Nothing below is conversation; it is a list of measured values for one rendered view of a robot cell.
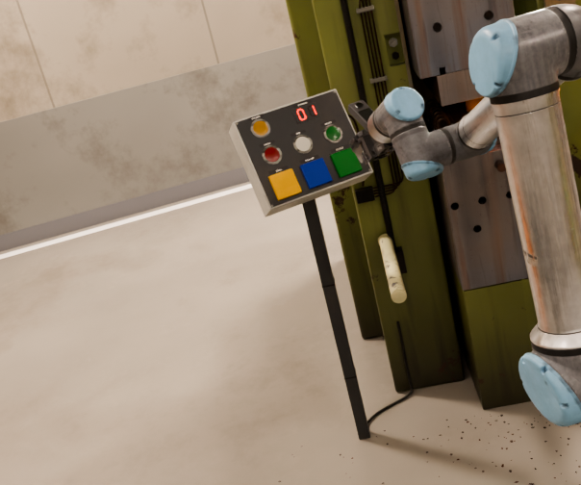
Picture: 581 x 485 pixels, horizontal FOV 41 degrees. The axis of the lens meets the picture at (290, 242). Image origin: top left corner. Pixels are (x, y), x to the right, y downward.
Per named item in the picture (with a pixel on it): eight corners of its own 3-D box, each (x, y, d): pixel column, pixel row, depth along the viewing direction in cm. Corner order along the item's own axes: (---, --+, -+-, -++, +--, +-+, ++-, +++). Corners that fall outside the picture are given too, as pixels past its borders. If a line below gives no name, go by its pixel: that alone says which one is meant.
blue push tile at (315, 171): (333, 180, 228) (322, 157, 229) (310, 188, 225) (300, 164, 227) (331, 182, 229) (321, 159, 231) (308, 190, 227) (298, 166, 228)
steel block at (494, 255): (581, 268, 252) (567, 135, 236) (463, 291, 256) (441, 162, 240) (535, 209, 304) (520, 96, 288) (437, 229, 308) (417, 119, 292)
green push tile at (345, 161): (363, 169, 231) (353, 146, 232) (341, 177, 228) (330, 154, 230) (361, 171, 232) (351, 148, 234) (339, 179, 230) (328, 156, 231)
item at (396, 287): (409, 303, 230) (406, 287, 228) (391, 306, 231) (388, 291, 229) (394, 245, 271) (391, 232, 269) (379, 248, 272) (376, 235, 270)
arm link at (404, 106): (398, 126, 183) (383, 88, 184) (380, 144, 195) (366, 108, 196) (433, 115, 186) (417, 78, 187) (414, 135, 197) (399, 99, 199)
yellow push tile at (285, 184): (302, 191, 225) (291, 167, 226) (279, 200, 222) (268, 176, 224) (300, 193, 226) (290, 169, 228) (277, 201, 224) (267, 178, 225)
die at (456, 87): (507, 91, 238) (503, 61, 234) (442, 106, 240) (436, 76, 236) (479, 67, 276) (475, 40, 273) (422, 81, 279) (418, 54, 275)
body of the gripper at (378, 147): (364, 165, 211) (378, 149, 199) (350, 137, 212) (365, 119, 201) (388, 156, 213) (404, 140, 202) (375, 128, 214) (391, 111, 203)
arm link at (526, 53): (651, 412, 144) (578, -1, 126) (568, 447, 140) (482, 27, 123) (598, 384, 158) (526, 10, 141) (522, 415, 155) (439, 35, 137)
